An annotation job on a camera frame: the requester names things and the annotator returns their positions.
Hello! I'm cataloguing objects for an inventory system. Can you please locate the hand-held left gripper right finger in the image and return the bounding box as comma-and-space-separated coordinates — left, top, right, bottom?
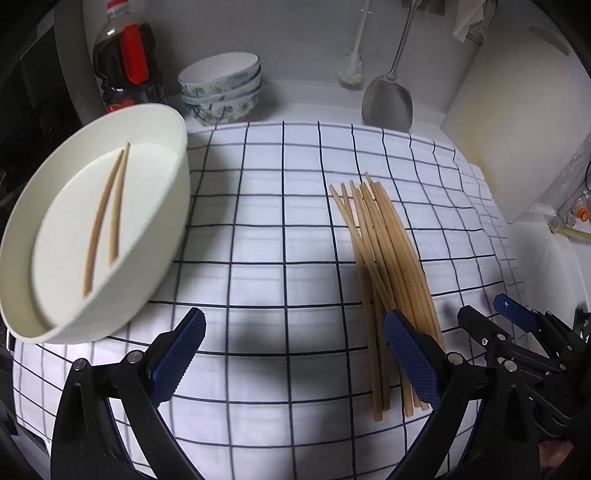
384, 309, 541, 480

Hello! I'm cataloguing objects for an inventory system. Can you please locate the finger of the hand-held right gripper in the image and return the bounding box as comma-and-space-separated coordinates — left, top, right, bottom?
492, 294, 578, 354
457, 305, 514, 358

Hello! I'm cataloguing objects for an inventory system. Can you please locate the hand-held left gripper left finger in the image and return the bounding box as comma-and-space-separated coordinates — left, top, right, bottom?
51, 307, 207, 480

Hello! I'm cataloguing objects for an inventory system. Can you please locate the pile of wooden chopsticks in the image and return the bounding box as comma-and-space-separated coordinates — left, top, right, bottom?
329, 172, 446, 423

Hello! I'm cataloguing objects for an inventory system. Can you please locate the tan wooden chopstick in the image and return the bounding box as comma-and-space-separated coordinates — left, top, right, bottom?
82, 142, 131, 296
108, 143, 132, 267

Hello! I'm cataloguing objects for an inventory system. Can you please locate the white plastic basin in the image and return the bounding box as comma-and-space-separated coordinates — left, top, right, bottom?
0, 104, 191, 344

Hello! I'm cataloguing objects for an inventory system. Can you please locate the pipe fitting orange cap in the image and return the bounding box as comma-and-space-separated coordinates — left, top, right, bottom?
547, 185, 591, 241

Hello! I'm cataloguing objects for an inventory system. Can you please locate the white checked cloth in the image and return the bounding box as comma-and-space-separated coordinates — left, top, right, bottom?
11, 121, 527, 480

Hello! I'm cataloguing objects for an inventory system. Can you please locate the white cutting board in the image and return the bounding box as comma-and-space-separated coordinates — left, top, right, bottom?
441, 18, 585, 224

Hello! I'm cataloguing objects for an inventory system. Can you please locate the metal spatula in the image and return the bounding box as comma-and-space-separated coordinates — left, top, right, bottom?
361, 0, 423, 132

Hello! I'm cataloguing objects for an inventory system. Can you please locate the floral ceramic bowl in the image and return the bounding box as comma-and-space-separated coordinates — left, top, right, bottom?
178, 52, 262, 93
184, 88, 262, 127
181, 71, 262, 106

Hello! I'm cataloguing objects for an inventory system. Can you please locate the white dish brush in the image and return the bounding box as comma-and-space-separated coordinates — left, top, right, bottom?
337, 0, 376, 88

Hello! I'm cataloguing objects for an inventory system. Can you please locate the white hanging rag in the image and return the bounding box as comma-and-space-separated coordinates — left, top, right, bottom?
434, 0, 499, 44

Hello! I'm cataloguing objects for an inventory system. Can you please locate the black appliance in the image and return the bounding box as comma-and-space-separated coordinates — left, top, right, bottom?
0, 0, 107, 208

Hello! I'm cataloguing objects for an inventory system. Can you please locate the dark sauce bottle red cap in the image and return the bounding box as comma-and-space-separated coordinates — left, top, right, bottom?
92, 0, 168, 114

